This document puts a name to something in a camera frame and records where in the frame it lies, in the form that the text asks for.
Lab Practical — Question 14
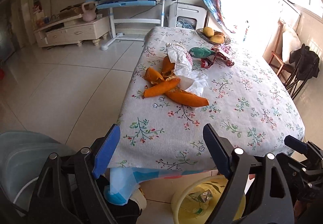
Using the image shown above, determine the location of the yellow mango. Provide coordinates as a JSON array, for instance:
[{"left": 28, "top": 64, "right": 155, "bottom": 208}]
[
  {"left": 202, "top": 27, "right": 215, "bottom": 38},
  {"left": 210, "top": 35, "right": 224, "bottom": 44}
]

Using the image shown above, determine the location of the white cushion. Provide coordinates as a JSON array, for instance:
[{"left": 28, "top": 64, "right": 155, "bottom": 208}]
[{"left": 281, "top": 24, "right": 301, "bottom": 64}]

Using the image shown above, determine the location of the black folded chair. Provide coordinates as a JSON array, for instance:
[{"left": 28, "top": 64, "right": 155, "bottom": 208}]
[{"left": 284, "top": 44, "right": 320, "bottom": 100}]

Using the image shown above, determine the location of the checkered blue red tablecloth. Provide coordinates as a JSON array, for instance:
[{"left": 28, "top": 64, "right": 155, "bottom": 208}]
[{"left": 104, "top": 167, "right": 217, "bottom": 205}]

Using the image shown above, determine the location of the colourful hanging bag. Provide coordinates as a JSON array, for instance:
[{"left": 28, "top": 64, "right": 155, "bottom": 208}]
[{"left": 202, "top": 0, "right": 250, "bottom": 41}]

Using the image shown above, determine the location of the pink kettlebell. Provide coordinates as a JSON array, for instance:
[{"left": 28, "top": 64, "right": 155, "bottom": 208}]
[{"left": 81, "top": 1, "right": 97, "bottom": 22}]

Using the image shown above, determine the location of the pale blue plastic stool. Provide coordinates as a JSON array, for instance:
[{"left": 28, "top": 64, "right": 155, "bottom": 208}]
[{"left": 0, "top": 131, "right": 75, "bottom": 211}]

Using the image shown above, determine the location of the brown fruit in bowl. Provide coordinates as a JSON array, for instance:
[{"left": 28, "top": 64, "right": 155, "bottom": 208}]
[{"left": 214, "top": 31, "right": 225, "bottom": 38}]

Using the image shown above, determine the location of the orange peel long piece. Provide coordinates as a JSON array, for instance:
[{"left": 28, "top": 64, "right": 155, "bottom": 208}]
[{"left": 165, "top": 88, "right": 209, "bottom": 107}]

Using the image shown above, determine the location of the blue study desk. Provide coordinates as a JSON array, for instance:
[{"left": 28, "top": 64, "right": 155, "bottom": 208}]
[{"left": 87, "top": 0, "right": 167, "bottom": 51}]

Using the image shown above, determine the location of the white tissue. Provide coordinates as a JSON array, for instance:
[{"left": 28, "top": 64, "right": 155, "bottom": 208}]
[{"left": 175, "top": 71, "right": 209, "bottom": 97}]

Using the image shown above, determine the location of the dark fruit bowl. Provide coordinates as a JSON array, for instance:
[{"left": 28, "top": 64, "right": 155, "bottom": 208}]
[{"left": 196, "top": 27, "right": 231, "bottom": 45}]

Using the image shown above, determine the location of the white paper bag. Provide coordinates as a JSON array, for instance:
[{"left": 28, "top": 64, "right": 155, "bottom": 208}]
[{"left": 166, "top": 43, "right": 193, "bottom": 77}]

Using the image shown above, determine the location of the white low cabinet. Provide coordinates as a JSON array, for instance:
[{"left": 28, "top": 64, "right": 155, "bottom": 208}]
[{"left": 224, "top": 0, "right": 301, "bottom": 60}]

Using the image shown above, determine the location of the crushed carton in bin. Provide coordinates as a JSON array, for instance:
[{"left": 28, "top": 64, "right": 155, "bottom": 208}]
[{"left": 189, "top": 189, "right": 213, "bottom": 203}]

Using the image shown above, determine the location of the floral grey tablecloth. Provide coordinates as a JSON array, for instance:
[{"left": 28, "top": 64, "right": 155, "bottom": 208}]
[{"left": 109, "top": 27, "right": 305, "bottom": 171}]

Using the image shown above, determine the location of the red snack wrapper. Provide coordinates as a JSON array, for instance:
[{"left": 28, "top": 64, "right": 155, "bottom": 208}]
[{"left": 201, "top": 45, "right": 234, "bottom": 69}]

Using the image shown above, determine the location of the green snack bag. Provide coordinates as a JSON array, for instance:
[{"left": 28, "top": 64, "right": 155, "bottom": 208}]
[{"left": 189, "top": 47, "right": 216, "bottom": 59}]

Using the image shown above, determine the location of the yellow trash bin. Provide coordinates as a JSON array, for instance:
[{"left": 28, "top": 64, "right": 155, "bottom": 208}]
[{"left": 170, "top": 175, "right": 247, "bottom": 224}]

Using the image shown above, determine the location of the yellow mango front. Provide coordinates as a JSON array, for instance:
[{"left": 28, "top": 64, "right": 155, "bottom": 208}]
[{"left": 210, "top": 35, "right": 224, "bottom": 44}]

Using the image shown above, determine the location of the orange peel small piece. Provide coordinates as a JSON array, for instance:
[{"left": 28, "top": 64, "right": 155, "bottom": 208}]
[{"left": 161, "top": 56, "right": 175, "bottom": 79}]

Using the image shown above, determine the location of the white tv cabinet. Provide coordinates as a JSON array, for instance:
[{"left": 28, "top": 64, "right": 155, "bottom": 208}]
[{"left": 34, "top": 15, "right": 110, "bottom": 48}]

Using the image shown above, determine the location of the wooden chair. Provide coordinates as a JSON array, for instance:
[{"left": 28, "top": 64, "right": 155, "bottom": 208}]
[{"left": 269, "top": 20, "right": 294, "bottom": 85}]

